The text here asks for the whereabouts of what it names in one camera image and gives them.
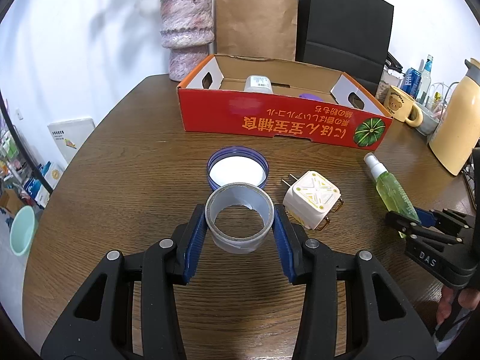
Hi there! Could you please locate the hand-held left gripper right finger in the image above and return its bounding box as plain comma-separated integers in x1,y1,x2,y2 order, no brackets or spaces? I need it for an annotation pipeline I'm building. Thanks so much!
273,204,437,360

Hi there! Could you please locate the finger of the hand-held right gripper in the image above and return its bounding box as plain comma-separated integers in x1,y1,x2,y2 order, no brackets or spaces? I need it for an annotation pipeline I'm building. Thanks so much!
385,211,424,241
415,207,478,235

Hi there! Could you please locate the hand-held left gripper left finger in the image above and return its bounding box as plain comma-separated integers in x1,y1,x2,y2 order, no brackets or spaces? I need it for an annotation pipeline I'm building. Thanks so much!
40,204,209,360

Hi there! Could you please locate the green spray bottle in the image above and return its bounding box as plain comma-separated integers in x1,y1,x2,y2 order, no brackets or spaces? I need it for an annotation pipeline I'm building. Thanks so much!
363,152,421,239

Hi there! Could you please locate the grey tape roll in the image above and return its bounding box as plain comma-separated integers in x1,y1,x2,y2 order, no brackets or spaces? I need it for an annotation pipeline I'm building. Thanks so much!
204,182,276,254

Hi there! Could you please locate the red cardboard box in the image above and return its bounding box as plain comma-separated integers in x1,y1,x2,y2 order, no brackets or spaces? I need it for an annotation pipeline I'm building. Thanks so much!
177,53,394,153

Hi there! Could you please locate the small white bottle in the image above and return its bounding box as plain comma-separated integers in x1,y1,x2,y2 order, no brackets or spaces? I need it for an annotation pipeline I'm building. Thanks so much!
244,75,274,94

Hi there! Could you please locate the person's right hand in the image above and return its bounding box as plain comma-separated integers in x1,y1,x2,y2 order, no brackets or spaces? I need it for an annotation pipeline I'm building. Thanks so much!
435,285,480,340

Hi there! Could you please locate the white plug adapter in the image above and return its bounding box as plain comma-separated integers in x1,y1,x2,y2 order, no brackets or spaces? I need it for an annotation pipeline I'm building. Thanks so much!
281,170,344,231

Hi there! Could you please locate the blue jar lid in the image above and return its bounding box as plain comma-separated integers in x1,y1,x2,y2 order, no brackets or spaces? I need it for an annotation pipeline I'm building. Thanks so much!
207,145,270,192

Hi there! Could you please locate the grey cup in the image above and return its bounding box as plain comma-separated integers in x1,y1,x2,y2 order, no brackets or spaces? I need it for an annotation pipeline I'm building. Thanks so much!
415,103,441,136

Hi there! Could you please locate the cream thermos jug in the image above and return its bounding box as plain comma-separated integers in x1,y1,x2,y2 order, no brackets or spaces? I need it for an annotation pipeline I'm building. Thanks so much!
427,58,480,176

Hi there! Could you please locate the yellow bear mug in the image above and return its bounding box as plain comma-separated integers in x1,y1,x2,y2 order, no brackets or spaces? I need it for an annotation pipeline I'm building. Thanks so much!
383,85,424,127

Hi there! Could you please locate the blue drink can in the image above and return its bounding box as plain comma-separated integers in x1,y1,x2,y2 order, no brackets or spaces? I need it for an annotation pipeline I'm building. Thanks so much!
401,68,421,100

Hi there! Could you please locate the glass jar with grains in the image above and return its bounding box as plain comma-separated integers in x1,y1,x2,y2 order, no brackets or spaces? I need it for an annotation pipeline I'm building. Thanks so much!
375,69,404,98

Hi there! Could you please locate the clear glass bottle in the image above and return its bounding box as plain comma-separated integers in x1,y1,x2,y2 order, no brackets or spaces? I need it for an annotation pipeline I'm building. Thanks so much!
417,54,435,104

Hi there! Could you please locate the white box with green print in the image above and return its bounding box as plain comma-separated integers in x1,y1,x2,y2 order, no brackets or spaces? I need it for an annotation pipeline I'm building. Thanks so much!
39,161,65,190

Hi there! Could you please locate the white flat board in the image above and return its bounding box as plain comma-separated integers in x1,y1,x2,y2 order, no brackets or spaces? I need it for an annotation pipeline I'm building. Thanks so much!
47,117,94,164

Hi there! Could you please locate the blue and white box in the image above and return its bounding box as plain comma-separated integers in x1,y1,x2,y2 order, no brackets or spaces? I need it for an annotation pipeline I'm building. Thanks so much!
22,178,51,209

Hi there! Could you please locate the mint green bucket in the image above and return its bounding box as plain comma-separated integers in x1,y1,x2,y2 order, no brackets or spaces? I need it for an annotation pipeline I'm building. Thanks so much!
9,205,38,257

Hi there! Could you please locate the small brown cardboard box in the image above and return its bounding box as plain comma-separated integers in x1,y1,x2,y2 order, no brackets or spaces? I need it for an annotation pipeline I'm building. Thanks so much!
0,189,21,214

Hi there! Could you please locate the black tripod stand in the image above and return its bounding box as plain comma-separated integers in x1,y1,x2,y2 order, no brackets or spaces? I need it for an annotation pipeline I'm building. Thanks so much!
0,94,53,196

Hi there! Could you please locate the black paper bag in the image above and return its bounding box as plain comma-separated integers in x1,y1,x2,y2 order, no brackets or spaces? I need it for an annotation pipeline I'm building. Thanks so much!
295,0,395,87

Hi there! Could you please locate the cluttered storage shelf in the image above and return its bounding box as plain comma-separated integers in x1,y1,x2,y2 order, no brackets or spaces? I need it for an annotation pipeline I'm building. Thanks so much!
0,120,34,188

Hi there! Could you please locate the pink marbled vase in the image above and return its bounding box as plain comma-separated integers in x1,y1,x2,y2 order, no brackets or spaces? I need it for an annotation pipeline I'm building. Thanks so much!
160,0,215,82

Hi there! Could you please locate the brown paper bag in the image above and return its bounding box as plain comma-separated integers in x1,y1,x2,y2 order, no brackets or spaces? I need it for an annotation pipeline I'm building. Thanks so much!
215,0,299,62

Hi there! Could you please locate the wire rack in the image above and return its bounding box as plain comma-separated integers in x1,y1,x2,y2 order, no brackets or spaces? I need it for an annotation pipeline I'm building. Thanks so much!
427,80,459,115

